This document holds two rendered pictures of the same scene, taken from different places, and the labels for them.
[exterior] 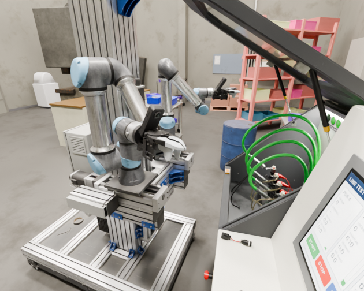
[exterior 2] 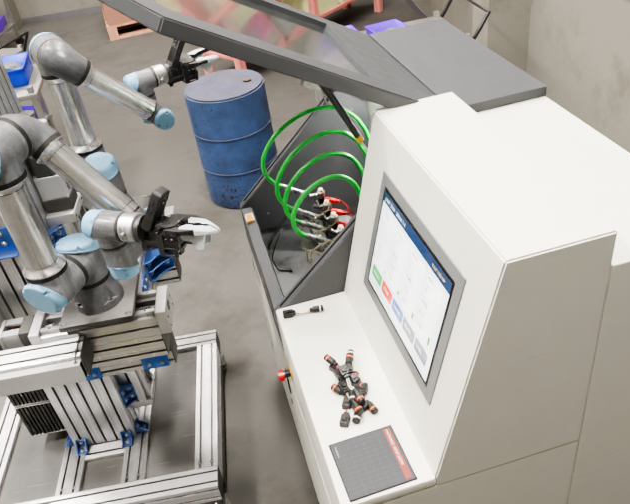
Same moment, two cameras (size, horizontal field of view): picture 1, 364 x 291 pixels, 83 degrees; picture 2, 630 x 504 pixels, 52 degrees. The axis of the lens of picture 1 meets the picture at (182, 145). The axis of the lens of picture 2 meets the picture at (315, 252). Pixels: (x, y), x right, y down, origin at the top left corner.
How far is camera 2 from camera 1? 99 cm
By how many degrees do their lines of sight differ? 25
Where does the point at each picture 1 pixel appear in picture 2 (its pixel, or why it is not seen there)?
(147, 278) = (178, 457)
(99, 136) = (40, 251)
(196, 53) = not seen: outside the picture
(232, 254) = (305, 329)
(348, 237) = (393, 254)
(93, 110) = (20, 213)
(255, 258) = (332, 320)
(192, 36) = not seen: outside the picture
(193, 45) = not seen: outside the picture
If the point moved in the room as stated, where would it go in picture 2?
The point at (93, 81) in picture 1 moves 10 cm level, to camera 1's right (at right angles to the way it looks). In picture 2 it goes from (11, 170) to (52, 156)
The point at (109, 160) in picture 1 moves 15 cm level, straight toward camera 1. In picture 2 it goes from (68, 282) to (99, 301)
